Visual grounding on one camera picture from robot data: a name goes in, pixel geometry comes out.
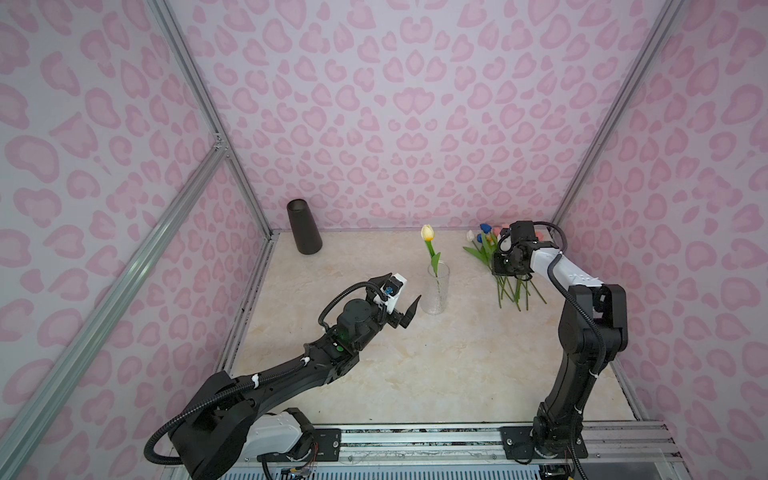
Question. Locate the clear glass vase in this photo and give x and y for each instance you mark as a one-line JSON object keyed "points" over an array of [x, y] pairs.
{"points": [[436, 289]]}

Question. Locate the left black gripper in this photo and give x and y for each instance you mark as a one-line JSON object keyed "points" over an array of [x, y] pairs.
{"points": [[396, 318]]}

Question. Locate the aluminium frame diagonal bar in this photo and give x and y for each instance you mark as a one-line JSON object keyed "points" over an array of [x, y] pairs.
{"points": [[36, 417]]}

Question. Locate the bunch of artificial tulips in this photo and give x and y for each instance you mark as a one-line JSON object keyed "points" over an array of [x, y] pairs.
{"points": [[492, 247]]}

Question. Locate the right corner aluminium post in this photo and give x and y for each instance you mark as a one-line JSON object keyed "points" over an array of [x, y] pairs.
{"points": [[663, 27]]}

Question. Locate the black cone vase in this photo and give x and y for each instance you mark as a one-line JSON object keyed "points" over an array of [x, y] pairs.
{"points": [[303, 226]]}

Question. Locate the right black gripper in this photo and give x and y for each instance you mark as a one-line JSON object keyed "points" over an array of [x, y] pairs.
{"points": [[497, 266]]}

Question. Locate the corner aluminium post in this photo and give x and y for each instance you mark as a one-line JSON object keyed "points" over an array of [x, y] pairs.
{"points": [[179, 47], [663, 27]]}

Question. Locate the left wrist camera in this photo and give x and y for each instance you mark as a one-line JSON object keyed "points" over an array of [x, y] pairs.
{"points": [[392, 288]]}

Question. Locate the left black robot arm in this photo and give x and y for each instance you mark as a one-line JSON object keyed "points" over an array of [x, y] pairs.
{"points": [[232, 419]]}

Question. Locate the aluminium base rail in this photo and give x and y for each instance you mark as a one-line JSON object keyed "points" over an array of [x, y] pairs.
{"points": [[603, 450]]}

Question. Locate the left corner aluminium post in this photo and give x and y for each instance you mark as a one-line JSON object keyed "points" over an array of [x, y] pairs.
{"points": [[179, 47]]}

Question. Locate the yellow white tulip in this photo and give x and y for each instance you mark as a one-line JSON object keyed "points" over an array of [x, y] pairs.
{"points": [[428, 235]]}

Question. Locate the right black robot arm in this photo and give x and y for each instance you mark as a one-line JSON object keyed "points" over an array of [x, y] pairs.
{"points": [[592, 330]]}

